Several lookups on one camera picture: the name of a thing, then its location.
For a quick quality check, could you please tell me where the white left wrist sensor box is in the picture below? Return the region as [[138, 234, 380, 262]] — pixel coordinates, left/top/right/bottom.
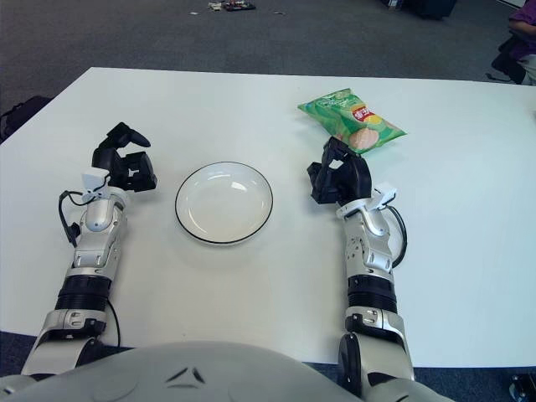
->
[[81, 169, 111, 202]]

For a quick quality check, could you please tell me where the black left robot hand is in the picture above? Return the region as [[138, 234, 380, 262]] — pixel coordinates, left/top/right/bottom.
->
[[90, 121, 159, 194]]

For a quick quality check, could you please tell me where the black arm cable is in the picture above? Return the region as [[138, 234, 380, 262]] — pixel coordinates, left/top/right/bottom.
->
[[387, 204, 410, 269], [58, 190, 89, 248]]

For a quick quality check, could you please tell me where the white wrist sensor box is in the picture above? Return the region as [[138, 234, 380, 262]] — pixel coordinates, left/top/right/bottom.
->
[[372, 183, 399, 210], [81, 169, 111, 202]]

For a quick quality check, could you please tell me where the white plate with black rim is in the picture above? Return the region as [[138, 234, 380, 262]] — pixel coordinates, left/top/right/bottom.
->
[[174, 161, 275, 247]]

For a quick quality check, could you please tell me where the black backpack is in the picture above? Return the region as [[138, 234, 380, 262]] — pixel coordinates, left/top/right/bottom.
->
[[0, 95, 54, 142]]

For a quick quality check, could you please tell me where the large black bag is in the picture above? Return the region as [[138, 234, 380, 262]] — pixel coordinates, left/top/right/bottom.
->
[[380, 0, 458, 20]]

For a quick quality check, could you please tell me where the person in purple shirt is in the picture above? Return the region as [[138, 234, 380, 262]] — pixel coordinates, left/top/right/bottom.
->
[[508, 0, 536, 87]]

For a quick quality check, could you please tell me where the white right wrist sensor box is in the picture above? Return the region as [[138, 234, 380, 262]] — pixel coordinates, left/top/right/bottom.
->
[[372, 183, 399, 210]]

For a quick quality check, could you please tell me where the electronics clutter on floor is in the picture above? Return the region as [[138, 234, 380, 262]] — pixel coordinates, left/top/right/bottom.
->
[[208, 0, 257, 13]]

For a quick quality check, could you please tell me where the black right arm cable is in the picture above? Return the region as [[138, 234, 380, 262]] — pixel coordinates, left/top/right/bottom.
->
[[387, 204, 410, 269]]

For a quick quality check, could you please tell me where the green potato chips bag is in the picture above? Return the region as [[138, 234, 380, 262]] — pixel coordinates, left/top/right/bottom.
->
[[296, 87, 408, 157]]

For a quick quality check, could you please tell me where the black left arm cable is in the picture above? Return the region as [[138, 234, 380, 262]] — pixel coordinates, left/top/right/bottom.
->
[[58, 190, 89, 248]]

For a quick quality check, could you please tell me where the grey robot torso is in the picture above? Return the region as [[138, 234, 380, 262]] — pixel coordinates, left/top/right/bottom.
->
[[0, 341, 457, 402]]

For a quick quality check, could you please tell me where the black chair caster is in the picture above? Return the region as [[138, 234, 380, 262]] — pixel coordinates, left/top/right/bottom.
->
[[508, 372, 536, 402]]

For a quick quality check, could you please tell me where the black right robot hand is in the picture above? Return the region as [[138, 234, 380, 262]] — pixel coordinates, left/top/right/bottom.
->
[[306, 136, 374, 206]]

